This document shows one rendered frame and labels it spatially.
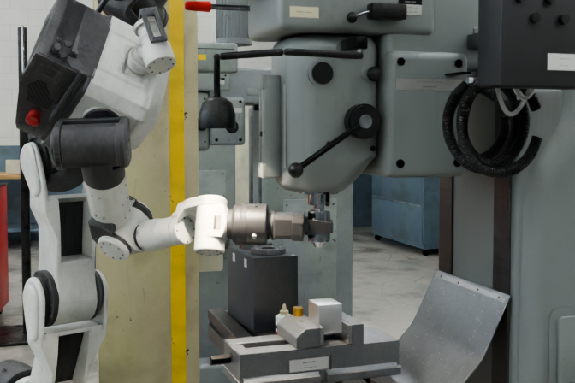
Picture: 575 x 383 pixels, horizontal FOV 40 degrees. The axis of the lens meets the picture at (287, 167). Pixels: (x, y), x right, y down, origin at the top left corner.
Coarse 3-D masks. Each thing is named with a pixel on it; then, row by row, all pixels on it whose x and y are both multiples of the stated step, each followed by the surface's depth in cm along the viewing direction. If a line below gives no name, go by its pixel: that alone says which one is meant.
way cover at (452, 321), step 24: (432, 288) 195; (456, 288) 186; (480, 288) 177; (432, 312) 190; (456, 312) 181; (480, 312) 173; (408, 336) 193; (432, 336) 185; (456, 336) 177; (480, 336) 169; (408, 360) 185; (432, 360) 178; (456, 360) 172; (480, 360) 165
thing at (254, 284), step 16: (240, 256) 207; (256, 256) 200; (272, 256) 200; (288, 256) 201; (240, 272) 207; (256, 272) 198; (272, 272) 200; (288, 272) 201; (240, 288) 208; (256, 288) 198; (272, 288) 200; (288, 288) 201; (240, 304) 208; (256, 304) 199; (272, 304) 200; (288, 304) 202; (240, 320) 208; (256, 320) 199; (272, 320) 200
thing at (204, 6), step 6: (186, 6) 168; (192, 6) 168; (198, 6) 169; (204, 6) 169; (210, 6) 170; (216, 6) 170; (222, 6) 171; (228, 6) 171; (234, 6) 172; (240, 6) 172; (246, 6) 173
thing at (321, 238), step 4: (308, 216) 169; (312, 216) 168; (316, 216) 168; (320, 216) 168; (324, 216) 168; (328, 216) 168; (316, 220) 168; (320, 220) 168; (324, 220) 168; (328, 220) 168; (308, 236) 169; (312, 236) 168; (316, 236) 168; (320, 236) 168; (324, 236) 168; (328, 236) 169; (308, 240) 169; (312, 240) 168; (316, 240) 168; (320, 240) 168; (324, 240) 168; (328, 240) 169
